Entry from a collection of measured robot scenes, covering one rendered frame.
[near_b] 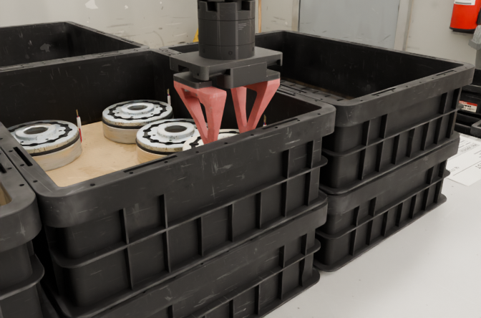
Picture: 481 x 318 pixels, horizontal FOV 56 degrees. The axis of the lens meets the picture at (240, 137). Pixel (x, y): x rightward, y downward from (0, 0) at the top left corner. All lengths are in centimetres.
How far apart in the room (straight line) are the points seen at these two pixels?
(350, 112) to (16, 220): 33
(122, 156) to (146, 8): 382
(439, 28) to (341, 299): 294
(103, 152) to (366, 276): 38
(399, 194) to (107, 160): 40
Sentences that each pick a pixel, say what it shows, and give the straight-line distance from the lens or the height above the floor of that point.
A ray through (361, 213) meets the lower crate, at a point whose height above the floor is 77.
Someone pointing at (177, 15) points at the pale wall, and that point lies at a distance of 459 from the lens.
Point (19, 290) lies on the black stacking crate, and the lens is 35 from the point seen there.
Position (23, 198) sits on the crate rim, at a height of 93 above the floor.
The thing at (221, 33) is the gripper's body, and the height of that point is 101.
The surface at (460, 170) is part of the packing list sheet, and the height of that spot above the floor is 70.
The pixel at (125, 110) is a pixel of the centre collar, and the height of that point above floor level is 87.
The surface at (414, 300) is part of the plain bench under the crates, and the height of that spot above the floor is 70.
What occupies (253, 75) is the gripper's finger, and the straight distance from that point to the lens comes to 45.
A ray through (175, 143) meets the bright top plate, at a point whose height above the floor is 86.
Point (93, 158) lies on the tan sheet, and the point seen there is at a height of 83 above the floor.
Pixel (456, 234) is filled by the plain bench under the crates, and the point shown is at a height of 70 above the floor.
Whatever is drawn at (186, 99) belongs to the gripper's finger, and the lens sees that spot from 47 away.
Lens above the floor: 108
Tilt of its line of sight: 23 degrees down
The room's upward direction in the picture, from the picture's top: straight up
